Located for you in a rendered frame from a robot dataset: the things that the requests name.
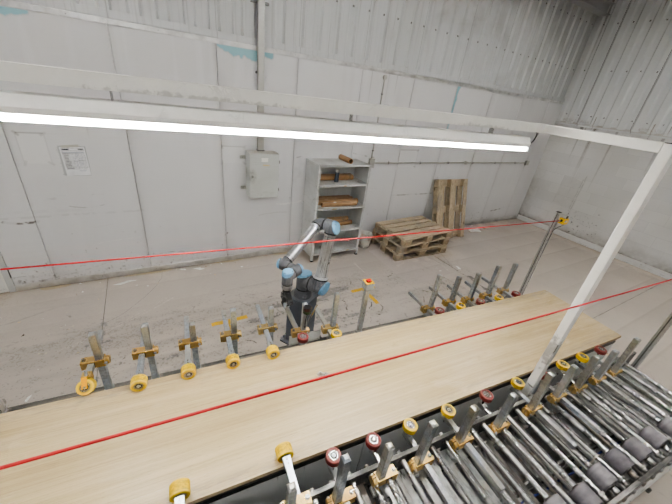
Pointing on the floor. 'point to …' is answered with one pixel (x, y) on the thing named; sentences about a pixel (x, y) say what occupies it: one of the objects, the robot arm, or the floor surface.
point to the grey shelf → (314, 187)
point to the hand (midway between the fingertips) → (286, 309)
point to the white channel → (10, 71)
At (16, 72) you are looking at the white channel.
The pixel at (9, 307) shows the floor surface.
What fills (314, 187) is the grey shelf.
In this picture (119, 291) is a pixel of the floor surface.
